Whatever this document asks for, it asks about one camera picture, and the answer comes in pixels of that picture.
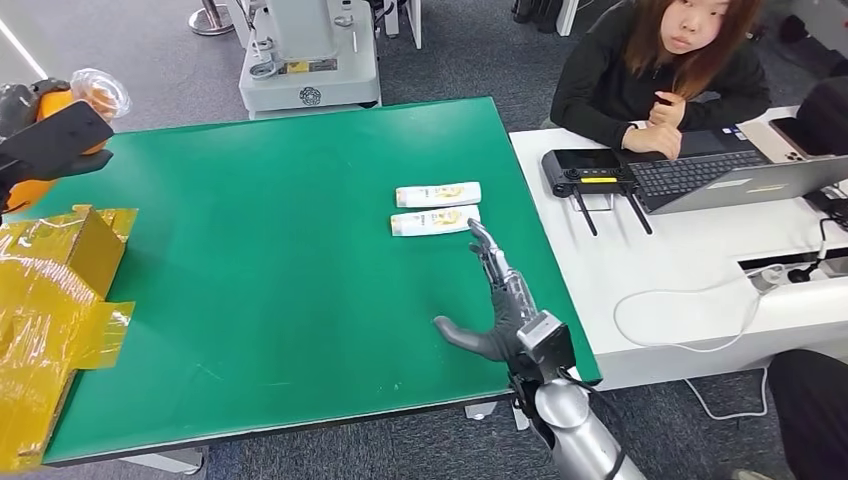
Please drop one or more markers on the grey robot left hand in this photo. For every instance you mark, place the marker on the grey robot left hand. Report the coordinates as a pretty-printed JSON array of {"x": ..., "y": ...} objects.
[{"x": 20, "y": 106}]

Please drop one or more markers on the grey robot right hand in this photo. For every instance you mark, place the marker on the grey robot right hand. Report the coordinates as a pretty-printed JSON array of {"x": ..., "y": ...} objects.
[{"x": 507, "y": 318}]

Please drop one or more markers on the orange bottle with clear cap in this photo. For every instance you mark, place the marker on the orange bottle with clear cap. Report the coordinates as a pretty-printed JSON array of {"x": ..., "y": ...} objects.
[{"x": 99, "y": 93}]

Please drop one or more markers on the white shampoo bottle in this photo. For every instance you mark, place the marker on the white shampoo bottle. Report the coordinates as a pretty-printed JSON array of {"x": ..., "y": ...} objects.
[
  {"x": 438, "y": 194},
  {"x": 434, "y": 221}
]

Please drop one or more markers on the black remote controller with antennas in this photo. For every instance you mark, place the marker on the black remote controller with antennas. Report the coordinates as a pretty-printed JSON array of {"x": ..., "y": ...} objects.
[{"x": 583, "y": 172}]

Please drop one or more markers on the white desk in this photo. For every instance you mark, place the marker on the white desk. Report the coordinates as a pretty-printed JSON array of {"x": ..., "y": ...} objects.
[{"x": 689, "y": 265}]

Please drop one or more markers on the metal stanchion base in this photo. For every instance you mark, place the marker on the metal stanchion base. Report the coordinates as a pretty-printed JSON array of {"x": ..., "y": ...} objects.
[{"x": 210, "y": 20}]

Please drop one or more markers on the yellow taped cardboard box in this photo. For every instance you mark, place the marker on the yellow taped cardboard box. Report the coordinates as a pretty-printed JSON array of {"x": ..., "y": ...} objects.
[{"x": 46, "y": 318}]

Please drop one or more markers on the grey laptop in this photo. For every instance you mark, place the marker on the grey laptop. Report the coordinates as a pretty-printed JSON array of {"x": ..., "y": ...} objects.
[{"x": 715, "y": 175}]

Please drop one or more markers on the person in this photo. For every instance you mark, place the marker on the person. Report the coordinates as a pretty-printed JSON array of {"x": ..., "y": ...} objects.
[{"x": 603, "y": 79}]

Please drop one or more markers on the white power adapter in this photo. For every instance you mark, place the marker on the white power adapter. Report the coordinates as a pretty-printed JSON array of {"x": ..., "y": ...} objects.
[{"x": 767, "y": 279}]

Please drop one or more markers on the white machine base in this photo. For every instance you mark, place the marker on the white machine base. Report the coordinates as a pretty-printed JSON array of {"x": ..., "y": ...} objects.
[{"x": 308, "y": 63}]

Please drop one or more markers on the black seat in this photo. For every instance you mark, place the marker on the black seat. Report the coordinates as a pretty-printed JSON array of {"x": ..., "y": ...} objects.
[{"x": 808, "y": 414}]

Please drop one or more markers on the rose gold smartphone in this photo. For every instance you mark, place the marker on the rose gold smartphone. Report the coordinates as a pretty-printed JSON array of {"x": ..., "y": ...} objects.
[{"x": 772, "y": 142}]

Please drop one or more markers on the black chair back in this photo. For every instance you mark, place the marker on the black chair back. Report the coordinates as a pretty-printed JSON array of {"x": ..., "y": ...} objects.
[{"x": 825, "y": 119}]

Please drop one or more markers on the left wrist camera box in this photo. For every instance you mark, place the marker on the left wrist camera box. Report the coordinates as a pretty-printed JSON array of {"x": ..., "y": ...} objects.
[{"x": 53, "y": 142}]

